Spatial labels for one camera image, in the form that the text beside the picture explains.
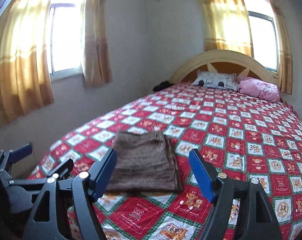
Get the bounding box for red checkered printed bedspread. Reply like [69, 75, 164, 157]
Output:
[28, 82, 302, 240]

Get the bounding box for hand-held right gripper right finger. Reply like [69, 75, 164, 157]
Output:
[188, 149, 283, 240]

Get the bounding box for brown knitted sweater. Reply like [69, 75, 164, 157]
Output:
[106, 130, 183, 193]

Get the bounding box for side wall window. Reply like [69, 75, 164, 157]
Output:
[47, 0, 85, 82]

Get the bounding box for cream wooden bed headboard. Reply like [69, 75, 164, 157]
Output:
[169, 50, 279, 85]

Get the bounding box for pink pillow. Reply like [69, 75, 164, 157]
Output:
[237, 77, 280, 102]

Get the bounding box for dark object beside bed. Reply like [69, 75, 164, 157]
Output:
[153, 80, 170, 92]

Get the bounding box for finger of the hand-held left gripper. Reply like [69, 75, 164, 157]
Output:
[39, 158, 74, 181]
[0, 143, 33, 173]

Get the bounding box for white grey patterned pillow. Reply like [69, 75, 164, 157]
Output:
[191, 69, 239, 91]

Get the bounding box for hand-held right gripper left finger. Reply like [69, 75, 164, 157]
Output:
[23, 148, 118, 240]

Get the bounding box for yellow curtain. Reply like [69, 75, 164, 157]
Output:
[0, 0, 59, 123]
[82, 0, 113, 88]
[196, 0, 254, 58]
[264, 0, 293, 95]

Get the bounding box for window behind headboard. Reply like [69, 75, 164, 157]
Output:
[241, 0, 279, 74]

